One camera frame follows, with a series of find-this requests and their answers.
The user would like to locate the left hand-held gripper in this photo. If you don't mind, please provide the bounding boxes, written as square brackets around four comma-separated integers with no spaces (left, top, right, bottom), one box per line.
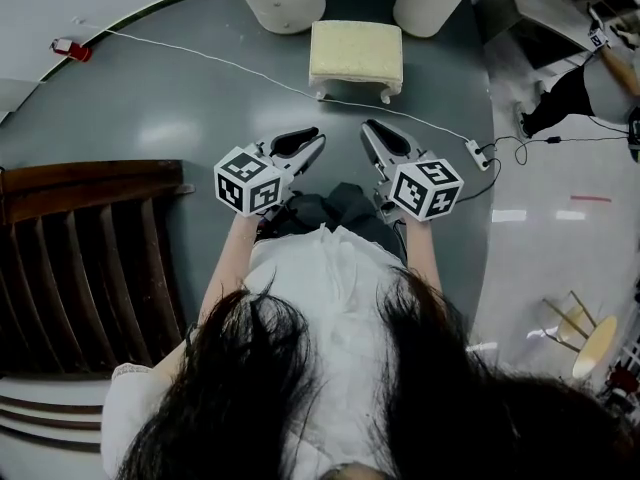
[213,125,327,220]

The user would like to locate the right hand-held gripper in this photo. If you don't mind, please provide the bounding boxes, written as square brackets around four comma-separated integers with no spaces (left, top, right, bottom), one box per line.
[360,118,465,225]

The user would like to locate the cream upholstered stool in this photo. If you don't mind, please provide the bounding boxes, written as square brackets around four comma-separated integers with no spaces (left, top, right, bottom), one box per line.
[307,19,405,106]

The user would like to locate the person's right forearm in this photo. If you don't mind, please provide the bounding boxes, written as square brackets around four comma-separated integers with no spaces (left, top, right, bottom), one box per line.
[401,216,445,295]

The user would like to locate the person's left forearm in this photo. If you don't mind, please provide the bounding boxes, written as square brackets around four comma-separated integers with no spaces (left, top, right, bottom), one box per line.
[196,211,262,328]

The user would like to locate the person's black trousers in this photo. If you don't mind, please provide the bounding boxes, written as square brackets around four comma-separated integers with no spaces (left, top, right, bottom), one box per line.
[271,181,407,260]

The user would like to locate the white power strip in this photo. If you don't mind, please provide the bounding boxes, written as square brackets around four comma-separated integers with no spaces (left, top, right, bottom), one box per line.
[464,138,492,172]

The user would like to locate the person's white blouse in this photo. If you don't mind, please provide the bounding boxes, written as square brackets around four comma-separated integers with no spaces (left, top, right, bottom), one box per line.
[101,221,412,480]

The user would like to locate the grey open shelf cabinet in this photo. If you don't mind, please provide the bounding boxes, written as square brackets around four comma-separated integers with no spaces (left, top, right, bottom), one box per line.
[506,0,632,70]

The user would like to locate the dark wooden slatted chair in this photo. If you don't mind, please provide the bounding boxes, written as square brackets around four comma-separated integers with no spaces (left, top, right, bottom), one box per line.
[0,158,197,378]

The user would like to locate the red fire extinguisher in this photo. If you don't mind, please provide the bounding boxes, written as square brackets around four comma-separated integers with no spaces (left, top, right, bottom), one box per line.
[49,37,94,64]

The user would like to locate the white metal rack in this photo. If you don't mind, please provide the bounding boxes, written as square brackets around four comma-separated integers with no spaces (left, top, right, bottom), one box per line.
[598,336,640,410]

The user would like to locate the white ribbed platform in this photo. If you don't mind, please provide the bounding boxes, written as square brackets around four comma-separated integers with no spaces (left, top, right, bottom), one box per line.
[0,374,110,480]

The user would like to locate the white floor cable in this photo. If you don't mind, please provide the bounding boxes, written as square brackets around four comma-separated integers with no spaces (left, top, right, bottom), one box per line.
[73,16,469,145]

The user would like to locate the black adapter cables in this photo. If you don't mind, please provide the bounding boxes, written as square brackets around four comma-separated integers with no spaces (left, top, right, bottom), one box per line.
[448,134,632,205]

